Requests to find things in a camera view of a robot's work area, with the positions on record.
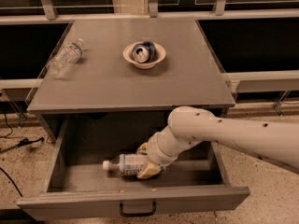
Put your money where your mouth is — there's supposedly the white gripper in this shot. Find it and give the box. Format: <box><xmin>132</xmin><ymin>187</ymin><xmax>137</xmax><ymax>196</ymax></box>
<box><xmin>136</xmin><ymin>133</ymin><xmax>179</xmax><ymax>179</ymax></box>

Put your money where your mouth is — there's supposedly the blue label plastic bottle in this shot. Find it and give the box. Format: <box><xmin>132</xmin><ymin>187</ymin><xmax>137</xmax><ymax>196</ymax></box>
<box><xmin>102</xmin><ymin>154</ymin><xmax>148</xmax><ymax>175</ymax></box>

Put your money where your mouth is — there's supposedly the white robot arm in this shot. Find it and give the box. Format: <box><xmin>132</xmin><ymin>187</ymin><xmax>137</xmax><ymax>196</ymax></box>
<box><xmin>137</xmin><ymin>106</ymin><xmax>299</xmax><ymax>179</ymax></box>

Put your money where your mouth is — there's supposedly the grey open top drawer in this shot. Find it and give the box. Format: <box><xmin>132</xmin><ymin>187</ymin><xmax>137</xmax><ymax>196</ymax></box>
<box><xmin>18</xmin><ymin>111</ymin><xmax>249</xmax><ymax>221</ymax></box>

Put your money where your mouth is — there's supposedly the clear crumpled plastic bottle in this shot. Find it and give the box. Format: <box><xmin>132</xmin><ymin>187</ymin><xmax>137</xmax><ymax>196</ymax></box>
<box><xmin>46</xmin><ymin>38</ymin><xmax>84</xmax><ymax>78</ymax></box>

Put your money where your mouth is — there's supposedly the grey cabinet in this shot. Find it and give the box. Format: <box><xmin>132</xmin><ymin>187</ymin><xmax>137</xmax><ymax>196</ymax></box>
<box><xmin>26</xmin><ymin>17</ymin><xmax>236</xmax><ymax>143</ymax></box>

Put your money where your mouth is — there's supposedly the blue soda can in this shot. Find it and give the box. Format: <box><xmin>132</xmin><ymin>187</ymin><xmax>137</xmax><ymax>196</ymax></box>
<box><xmin>132</xmin><ymin>41</ymin><xmax>155</xmax><ymax>63</ymax></box>

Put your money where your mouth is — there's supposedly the white ceramic bowl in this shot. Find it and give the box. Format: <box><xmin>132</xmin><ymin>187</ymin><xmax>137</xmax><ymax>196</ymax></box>
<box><xmin>123</xmin><ymin>41</ymin><xmax>166</xmax><ymax>69</ymax></box>

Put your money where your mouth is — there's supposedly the metal window railing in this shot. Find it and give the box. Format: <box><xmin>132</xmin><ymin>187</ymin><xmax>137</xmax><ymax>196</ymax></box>
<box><xmin>0</xmin><ymin>0</ymin><xmax>299</xmax><ymax>24</ymax></box>

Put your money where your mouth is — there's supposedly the black drawer handle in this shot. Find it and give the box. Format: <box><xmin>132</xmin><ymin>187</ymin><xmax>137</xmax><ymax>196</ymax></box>
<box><xmin>119</xmin><ymin>202</ymin><xmax>156</xmax><ymax>217</ymax></box>

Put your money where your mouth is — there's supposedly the black floor cable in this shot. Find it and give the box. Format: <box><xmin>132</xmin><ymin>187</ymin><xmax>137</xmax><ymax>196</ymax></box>
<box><xmin>0</xmin><ymin>112</ymin><xmax>46</xmax><ymax>198</ymax></box>

